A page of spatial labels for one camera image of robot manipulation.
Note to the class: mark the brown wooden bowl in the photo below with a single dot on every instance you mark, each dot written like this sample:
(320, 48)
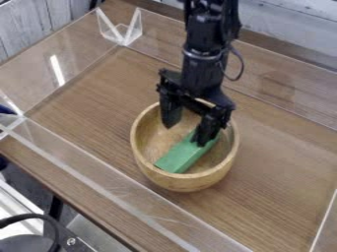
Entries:
(151, 140)

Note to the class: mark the black table leg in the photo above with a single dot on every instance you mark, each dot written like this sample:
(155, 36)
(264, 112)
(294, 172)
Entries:
(55, 208)

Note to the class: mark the metal plate with screw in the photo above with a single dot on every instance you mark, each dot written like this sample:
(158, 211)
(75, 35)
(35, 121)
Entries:
(71, 243)

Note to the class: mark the clear acrylic front wall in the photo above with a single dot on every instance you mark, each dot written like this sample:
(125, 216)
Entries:
(130, 211)

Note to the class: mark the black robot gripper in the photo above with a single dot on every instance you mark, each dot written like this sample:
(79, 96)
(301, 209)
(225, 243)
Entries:
(194, 89)

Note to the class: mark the green rectangular block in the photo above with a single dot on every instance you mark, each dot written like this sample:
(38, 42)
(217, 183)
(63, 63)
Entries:
(183, 155)

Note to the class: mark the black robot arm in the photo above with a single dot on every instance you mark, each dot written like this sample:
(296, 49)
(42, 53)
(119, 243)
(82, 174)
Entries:
(211, 27)

